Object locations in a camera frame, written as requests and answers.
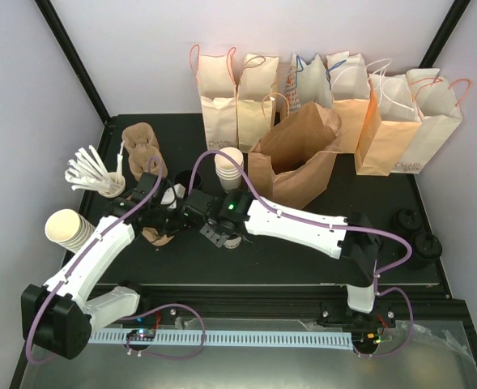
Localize brown kraft paper bag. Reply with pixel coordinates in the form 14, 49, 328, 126
246, 102, 342, 209

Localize black cup lid stack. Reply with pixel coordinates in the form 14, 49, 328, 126
391, 208, 423, 234
408, 232, 443, 270

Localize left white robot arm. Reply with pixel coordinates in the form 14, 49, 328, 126
21, 173, 167, 363

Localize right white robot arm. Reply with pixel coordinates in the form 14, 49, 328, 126
200, 190, 380, 327

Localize black paper cup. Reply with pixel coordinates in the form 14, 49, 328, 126
174, 170, 202, 198

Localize white paper cup stack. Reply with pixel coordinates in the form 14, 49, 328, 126
214, 147, 244, 192

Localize stacked pulp cup carriers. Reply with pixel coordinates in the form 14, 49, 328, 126
121, 122, 168, 182

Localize cup of white stirrers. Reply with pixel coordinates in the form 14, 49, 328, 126
64, 143, 126, 199

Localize tilted paper cup stack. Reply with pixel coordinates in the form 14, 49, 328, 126
45, 209, 95, 253

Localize cream paper bag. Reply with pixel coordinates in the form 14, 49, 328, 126
236, 53, 279, 152

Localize blue patterned paper bag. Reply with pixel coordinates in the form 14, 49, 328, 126
280, 53, 333, 119

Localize orange white paper bag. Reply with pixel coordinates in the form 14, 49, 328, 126
326, 51, 371, 154

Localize white cream logo bag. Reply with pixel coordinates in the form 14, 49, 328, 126
393, 68, 471, 174

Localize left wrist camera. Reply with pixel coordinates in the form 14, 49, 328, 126
160, 183, 185, 210

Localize white slotted cable duct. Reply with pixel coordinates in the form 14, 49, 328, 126
89, 328, 353, 351

